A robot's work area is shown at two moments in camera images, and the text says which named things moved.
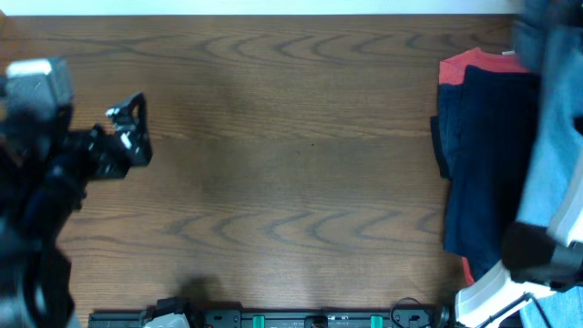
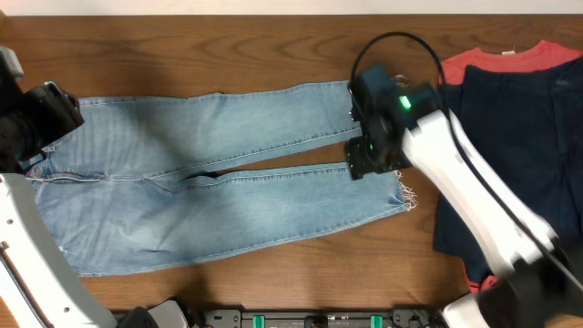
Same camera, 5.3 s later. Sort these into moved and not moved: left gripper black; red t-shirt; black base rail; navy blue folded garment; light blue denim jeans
Moved: left gripper black; light blue denim jeans
Not moved: red t-shirt; black base rail; navy blue folded garment
